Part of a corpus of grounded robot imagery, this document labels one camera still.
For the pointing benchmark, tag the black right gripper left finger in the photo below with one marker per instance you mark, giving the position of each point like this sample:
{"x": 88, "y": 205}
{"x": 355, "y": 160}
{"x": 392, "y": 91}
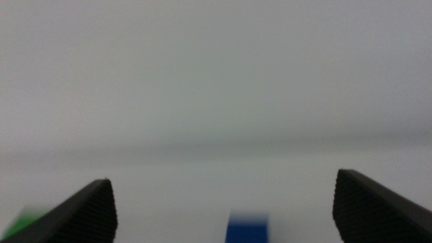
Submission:
{"x": 84, "y": 216}

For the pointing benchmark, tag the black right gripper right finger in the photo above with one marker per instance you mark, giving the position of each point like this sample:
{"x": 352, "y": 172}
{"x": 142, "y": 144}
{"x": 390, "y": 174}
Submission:
{"x": 371, "y": 209}

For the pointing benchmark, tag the green cube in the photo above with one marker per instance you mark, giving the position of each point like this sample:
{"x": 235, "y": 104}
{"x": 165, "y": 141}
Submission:
{"x": 23, "y": 221}

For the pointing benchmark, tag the blue cube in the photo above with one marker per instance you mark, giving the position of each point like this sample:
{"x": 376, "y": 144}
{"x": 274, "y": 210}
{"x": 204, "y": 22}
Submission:
{"x": 247, "y": 231}

